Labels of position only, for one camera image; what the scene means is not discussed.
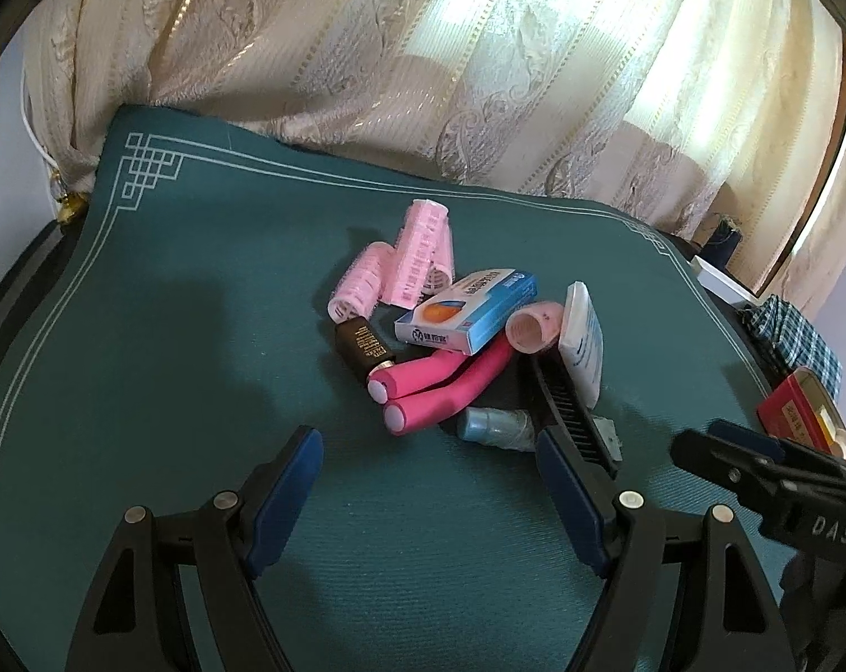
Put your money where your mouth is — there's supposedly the white power strip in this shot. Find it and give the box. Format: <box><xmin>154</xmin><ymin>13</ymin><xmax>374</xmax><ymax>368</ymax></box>
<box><xmin>692</xmin><ymin>255</ymin><xmax>760</xmax><ymax>304</ymax></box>

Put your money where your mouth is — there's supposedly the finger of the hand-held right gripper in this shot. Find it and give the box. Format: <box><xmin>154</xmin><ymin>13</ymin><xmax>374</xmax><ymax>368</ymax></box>
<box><xmin>706</xmin><ymin>420</ymin><xmax>786</xmax><ymax>461</ymax></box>
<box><xmin>671</xmin><ymin>429</ymin><xmax>783</xmax><ymax>505</ymax></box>

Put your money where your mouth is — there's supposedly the pink hair roller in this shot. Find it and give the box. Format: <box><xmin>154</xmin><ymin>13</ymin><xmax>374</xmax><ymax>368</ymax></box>
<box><xmin>423</xmin><ymin>252</ymin><xmax>458</xmax><ymax>295</ymax></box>
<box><xmin>383</xmin><ymin>199</ymin><xmax>455</xmax><ymax>309</ymax></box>
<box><xmin>328</xmin><ymin>241</ymin><xmax>396</xmax><ymax>323</ymax></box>
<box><xmin>505</xmin><ymin>300</ymin><xmax>564</xmax><ymax>356</ymax></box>

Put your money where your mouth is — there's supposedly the pink foam bendy curler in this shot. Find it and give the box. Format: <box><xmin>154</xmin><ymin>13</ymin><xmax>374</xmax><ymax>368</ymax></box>
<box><xmin>367</xmin><ymin>332</ymin><xmax>515</xmax><ymax>437</ymax></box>

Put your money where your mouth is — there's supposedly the gold curtain tassel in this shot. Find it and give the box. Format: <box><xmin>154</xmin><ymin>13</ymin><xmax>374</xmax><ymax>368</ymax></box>
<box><xmin>50</xmin><ymin>171</ymin><xmax>89</xmax><ymax>225</ymax></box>

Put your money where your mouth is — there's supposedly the black comb attachment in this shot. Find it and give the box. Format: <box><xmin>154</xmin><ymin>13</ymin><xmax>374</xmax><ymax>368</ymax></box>
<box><xmin>528</xmin><ymin>353</ymin><xmax>624</xmax><ymax>480</ymax></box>

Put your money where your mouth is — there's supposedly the cream patterned curtain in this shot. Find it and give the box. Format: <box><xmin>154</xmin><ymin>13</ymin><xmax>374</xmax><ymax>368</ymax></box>
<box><xmin>791</xmin><ymin>63</ymin><xmax>846</xmax><ymax>312</ymax></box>
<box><xmin>24</xmin><ymin>0</ymin><xmax>816</xmax><ymax>239</ymax></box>

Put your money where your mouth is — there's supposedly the small grey plastic piece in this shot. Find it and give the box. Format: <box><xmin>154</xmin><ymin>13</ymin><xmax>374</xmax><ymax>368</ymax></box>
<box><xmin>592</xmin><ymin>414</ymin><xmax>624</xmax><ymax>464</ymax></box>

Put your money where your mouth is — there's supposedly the wooden window frame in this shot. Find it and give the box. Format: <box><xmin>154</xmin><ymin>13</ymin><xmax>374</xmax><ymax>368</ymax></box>
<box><xmin>780</xmin><ymin>42</ymin><xmax>846</xmax><ymax>298</ymax></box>

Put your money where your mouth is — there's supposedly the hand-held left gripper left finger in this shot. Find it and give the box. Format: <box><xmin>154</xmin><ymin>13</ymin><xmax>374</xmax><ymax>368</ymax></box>
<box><xmin>66</xmin><ymin>426</ymin><xmax>324</xmax><ymax>672</ymax></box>

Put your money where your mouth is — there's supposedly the blue plaid cloth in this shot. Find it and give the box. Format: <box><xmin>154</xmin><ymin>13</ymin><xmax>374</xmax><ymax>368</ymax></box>
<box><xmin>745</xmin><ymin>296</ymin><xmax>844</xmax><ymax>400</ymax></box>

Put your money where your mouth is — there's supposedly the green desk mat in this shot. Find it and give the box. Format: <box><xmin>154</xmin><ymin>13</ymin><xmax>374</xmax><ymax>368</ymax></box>
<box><xmin>0</xmin><ymin>104</ymin><xmax>781</xmax><ymax>672</ymax></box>

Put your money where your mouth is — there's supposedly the dark brown cosmetic tube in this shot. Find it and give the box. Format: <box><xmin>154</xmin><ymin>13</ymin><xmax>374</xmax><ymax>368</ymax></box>
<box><xmin>334</xmin><ymin>317</ymin><xmax>396</xmax><ymax>388</ymax></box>

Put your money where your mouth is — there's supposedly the blue and white medicine box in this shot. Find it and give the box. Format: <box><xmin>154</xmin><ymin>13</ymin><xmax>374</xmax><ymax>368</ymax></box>
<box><xmin>395</xmin><ymin>268</ymin><xmax>538</xmax><ymax>356</ymax></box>

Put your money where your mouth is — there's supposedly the dark desktop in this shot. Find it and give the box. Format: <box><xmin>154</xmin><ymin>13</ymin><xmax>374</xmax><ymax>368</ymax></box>
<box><xmin>0</xmin><ymin>217</ymin><xmax>778</xmax><ymax>435</ymax></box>

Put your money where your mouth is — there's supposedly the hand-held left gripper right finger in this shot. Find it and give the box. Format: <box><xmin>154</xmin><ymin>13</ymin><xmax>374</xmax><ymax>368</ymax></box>
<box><xmin>535</xmin><ymin>427</ymin><xmax>795</xmax><ymax>672</ymax></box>

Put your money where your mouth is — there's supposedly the small light blue bottle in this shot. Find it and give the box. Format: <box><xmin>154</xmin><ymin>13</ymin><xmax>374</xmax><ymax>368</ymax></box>
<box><xmin>458</xmin><ymin>406</ymin><xmax>536</xmax><ymax>450</ymax></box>

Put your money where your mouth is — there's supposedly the red tin box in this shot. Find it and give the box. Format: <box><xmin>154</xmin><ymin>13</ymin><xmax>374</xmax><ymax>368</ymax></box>
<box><xmin>755</xmin><ymin>366</ymin><xmax>846</xmax><ymax>461</ymax></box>

